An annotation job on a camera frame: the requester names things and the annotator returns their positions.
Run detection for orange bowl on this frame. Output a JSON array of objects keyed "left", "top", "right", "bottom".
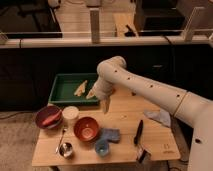
[{"left": 73, "top": 117, "right": 100, "bottom": 142}]

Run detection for grey cloth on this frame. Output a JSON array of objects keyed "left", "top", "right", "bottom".
[{"left": 144, "top": 109, "right": 171, "bottom": 128}]

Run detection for right metal post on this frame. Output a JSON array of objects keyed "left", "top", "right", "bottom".
[{"left": 181, "top": 7, "right": 205, "bottom": 41}]

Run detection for white horizontal rail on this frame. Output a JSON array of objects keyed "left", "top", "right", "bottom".
[{"left": 0, "top": 35, "right": 213, "bottom": 49}]

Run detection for small blue cup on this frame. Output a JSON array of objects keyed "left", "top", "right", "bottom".
[{"left": 95, "top": 139, "right": 109, "bottom": 157}]

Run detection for metal post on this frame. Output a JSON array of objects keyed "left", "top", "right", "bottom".
[
  {"left": 90, "top": 8, "right": 100, "bottom": 43},
  {"left": 181, "top": 7, "right": 205, "bottom": 41}
]

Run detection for blue sponge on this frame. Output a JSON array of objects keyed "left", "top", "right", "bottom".
[{"left": 100, "top": 128, "right": 120, "bottom": 143}]

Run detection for dark red bowl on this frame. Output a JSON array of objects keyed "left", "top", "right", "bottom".
[{"left": 35, "top": 105, "right": 62, "bottom": 129}]

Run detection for black object on floor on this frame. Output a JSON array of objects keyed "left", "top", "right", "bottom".
[{"left": 124, "top": 25, "right": 136, "bottom": 37}]

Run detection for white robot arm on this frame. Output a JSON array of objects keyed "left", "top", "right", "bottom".
[{"left": 92, "top": 56, "right": 213, "bottom": 171}]

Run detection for beige object in tray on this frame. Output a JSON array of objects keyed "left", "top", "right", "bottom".
[{"left": 74, "top": 80, "right": 87, "bottom": 97}]

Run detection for orange carrot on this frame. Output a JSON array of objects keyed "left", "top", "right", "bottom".
[{"left": 42, "top": 112, "right": 61, "bottom": 126}]

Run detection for center metal post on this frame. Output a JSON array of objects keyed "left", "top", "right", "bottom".
[{"left": 90, "top": 8, "right": 100, "bottom": 43}]

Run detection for white plastic cup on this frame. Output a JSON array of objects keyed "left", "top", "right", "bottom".
[{"left": 62, "top": 106, "right": 79, "bottom": 125}]

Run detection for green plastic tray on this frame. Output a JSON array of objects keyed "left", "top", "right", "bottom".
[{"left": 48, "top": 73, "right": 99, "bottom": 106}]

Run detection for wooden table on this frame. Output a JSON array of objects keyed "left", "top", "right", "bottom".
[{"left": 32, "top": 85, "right": 180, "bottom": 166}]

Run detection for small metal cup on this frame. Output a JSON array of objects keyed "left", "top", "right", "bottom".
[{"left": 59, "top": 142, "right": 73, "bottom": 159}]

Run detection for black knife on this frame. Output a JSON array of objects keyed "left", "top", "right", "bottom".
[{"left": 134, "top": 120, "right": 143, "bottom": 145}]

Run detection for black and white brush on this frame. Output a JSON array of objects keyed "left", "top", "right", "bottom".
[{"left": 136, "top": 147, "right": 150, "bottom": 163}]

